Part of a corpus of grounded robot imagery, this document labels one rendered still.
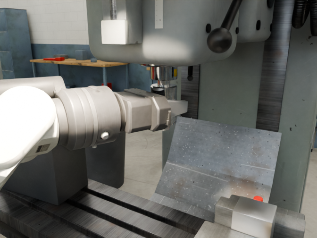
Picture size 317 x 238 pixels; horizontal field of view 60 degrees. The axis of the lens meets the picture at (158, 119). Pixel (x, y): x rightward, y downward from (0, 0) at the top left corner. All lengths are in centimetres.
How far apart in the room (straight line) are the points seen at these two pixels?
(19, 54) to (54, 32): 105
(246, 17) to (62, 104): 34
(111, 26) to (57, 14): 688
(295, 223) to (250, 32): 34
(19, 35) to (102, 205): 718
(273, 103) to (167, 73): 42
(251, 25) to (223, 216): 35
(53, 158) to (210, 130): 46
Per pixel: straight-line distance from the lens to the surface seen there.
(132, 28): 37
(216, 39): 34
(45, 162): 73
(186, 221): 68
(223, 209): 55
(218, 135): 85
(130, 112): 41
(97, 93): 40
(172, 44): 37
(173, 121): 48
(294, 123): 81
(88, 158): 248
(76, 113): 37
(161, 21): 38
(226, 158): 84
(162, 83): 47
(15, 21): 776
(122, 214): 71
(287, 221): 54
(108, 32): 38
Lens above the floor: 135
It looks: 16 degrees down
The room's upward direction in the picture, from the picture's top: straight up
